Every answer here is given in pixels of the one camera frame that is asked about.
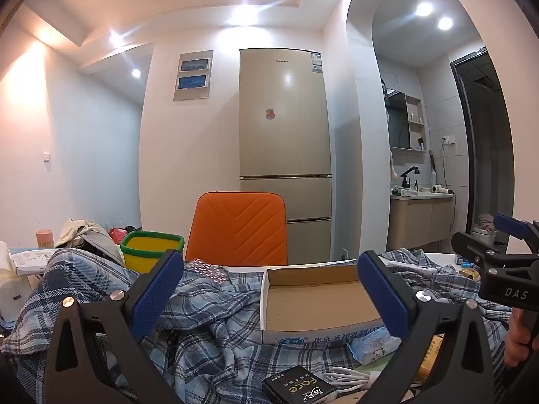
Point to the orange chair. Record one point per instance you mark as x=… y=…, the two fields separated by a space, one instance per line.
x=238 y=229

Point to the grey wall electrical panel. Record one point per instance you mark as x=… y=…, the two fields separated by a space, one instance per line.
x=193 y=75

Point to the white hair dryer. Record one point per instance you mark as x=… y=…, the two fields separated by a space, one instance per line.
x=440 y=188

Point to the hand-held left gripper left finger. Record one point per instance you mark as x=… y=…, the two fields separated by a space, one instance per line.
x=155 y=288

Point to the pink fridge sticker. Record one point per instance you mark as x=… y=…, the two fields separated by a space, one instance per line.
x=270 y=113

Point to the floral patterned cloth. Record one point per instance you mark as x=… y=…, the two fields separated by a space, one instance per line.
x=206 y=269

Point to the beige refrigerator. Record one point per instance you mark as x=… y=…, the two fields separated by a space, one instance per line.
x=282 y=134

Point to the wall outlet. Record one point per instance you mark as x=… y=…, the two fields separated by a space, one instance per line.
x=447 y=139

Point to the black faucet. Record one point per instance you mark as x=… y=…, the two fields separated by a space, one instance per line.
x=407 y=176

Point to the bathroom mirror cabinet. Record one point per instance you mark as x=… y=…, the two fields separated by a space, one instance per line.
x=398 y=122

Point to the red bag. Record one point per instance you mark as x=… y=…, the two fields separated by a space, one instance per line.
x=118 y=235

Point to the wall shelf niche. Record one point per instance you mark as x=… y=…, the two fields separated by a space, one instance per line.
x=414 y=122

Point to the beige bag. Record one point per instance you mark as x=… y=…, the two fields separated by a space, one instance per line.
x=75 y=231

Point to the small yellow box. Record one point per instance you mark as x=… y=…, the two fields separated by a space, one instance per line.
x=469 y=273

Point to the yellow bin with green rim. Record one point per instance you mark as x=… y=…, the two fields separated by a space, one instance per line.
x=145 y=250

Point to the yellow and red box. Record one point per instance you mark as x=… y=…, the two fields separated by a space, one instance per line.
x=430 y=360

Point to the beige vanity cabinet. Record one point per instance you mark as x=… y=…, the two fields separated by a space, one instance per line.
x=417 y=223

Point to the cardboard box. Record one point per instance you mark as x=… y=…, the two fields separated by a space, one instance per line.
x=320 y=303

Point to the white laundry basket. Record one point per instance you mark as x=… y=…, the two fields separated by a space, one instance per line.
x=484 y=229

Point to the white labelled box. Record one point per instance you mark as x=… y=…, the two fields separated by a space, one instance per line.
x=31 y=261

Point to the person's right hand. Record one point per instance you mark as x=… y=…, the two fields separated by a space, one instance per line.
x=517 y=338

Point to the pink cup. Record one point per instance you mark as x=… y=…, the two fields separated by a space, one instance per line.
x=44 y=239

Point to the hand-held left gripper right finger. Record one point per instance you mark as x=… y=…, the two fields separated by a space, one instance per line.
x=384 y=298

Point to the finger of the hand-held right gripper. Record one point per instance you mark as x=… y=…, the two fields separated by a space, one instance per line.
x=514 y=224
x=476 y=245

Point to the grey cloth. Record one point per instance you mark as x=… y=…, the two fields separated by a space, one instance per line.
x=103 y=246

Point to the blue tissue packet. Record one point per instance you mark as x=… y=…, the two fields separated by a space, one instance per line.
x=371 y=345

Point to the white hanging towel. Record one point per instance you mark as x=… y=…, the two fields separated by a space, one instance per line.
x=393 y=166

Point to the blue plaid cloth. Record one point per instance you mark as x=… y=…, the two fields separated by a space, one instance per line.
x=219 y=315

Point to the black tissue packet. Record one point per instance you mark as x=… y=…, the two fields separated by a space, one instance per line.
x=294 y=385

